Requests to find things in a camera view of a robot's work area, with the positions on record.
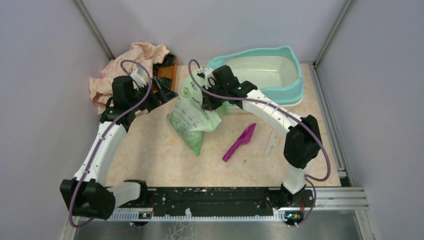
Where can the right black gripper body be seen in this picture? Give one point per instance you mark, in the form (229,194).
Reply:
(213,101)

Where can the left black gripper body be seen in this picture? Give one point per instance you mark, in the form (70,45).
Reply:
(150,103)

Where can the green litter bag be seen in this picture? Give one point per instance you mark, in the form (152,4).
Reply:
(189,120)

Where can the purple plastic scoop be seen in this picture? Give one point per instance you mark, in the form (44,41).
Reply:
(243,139)

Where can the white bag clip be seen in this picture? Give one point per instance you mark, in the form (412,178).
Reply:
(272,142)

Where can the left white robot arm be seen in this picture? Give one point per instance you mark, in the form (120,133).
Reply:
(86,194)

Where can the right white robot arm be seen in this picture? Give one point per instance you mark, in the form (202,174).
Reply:
(302,134)

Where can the teal litter box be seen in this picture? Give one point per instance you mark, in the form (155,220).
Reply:
(275,71)

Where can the dark plant near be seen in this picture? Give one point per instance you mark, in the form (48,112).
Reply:
(165,81)

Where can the dark plant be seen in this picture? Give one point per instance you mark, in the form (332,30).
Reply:
(169,60)
(165,81)

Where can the wooden tray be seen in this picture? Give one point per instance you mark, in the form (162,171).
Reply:
(169,72)

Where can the dark plant far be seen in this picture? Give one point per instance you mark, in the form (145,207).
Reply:
(169,60)

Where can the pink patterned cloth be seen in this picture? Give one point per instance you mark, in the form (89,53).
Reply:
(143,53)

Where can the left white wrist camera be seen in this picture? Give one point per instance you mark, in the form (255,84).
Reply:
(137,78)

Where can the white slotted cable duct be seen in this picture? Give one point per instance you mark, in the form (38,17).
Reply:
(137,216)

